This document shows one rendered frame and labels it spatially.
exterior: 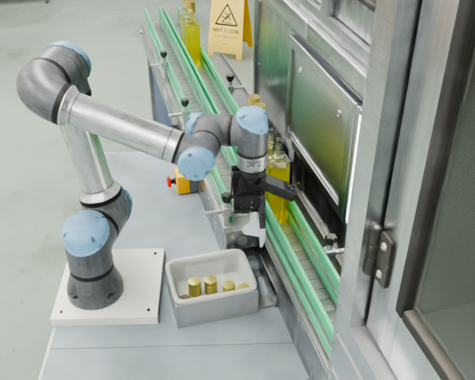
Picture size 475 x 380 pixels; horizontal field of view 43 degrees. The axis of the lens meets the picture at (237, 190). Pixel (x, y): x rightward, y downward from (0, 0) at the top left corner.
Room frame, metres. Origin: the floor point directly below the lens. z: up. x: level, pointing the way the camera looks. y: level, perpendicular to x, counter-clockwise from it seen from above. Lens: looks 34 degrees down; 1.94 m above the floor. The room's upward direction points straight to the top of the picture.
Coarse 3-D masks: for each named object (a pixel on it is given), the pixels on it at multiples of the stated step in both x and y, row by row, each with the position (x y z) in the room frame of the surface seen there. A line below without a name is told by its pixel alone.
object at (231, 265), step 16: (192, 256) 1.28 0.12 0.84; (208, 256) 1.29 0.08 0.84; (224, 256) 1.30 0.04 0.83; (240, 256) 1.29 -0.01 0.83; (176, 272) 1.26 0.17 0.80; (192, 272) 1.27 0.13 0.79; (208, 272) 1.28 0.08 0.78; (224, 272) 1.29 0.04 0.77; (240, 272) 1.28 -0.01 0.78; (176, 288) 1.23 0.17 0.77
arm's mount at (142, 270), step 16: (128, 256) 1.35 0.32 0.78; (144, 256) 1.35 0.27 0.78; (160, 256) 1.35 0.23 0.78; (64, 272) 1.29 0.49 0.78; (128, 272) 1.29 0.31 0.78; (144, 272) 1.29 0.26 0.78; (160, 272) 1.29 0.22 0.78; (64, 288) 1.22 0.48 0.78; (128, 288) 1.22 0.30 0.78; (144, 288) 1.22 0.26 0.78; (160, 288) 1.22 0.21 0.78; (64, 304) 1.16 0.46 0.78; (112, 304) 1.16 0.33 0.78; (128, 304) 1.16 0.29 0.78; (144, 304) 1.16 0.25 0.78; (64, 320) 1.11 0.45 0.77; (80, 320) 1.11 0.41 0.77; (96, 320) 1.11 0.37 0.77; (112, 320) 1.11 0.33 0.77; (128, 320) 1.11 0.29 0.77; (144, 320) 1.11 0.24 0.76
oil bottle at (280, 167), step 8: (272, 160) 1.39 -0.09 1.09; (280, 160) 1.39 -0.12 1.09; (272, 168) 1.37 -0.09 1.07; (280, 168) 1.38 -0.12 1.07; (288, 168) 1.38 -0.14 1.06; (280, 176) 1.38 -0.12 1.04; (288, 176) 1.39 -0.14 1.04; (272, 200) 1.37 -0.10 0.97; (280, 200) 1.38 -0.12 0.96; (272, 208) 1.37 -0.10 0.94; (280, 208) 1.38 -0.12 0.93; (280, 216) 1.38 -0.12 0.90
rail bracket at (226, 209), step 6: (228, 192) 1.35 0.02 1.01; (222, 198) 1.33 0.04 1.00; (228, 198) 1.33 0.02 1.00; (228, 204) 1.34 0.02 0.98; (216, 210) 1.33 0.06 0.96; (222, 210) 1.33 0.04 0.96; (228, 210) 1.33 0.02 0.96; (228, 216) 1.34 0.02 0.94; (228, 222) 1.34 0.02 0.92; (222, 228) 1.33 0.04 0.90; (228, 228) 1.33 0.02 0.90
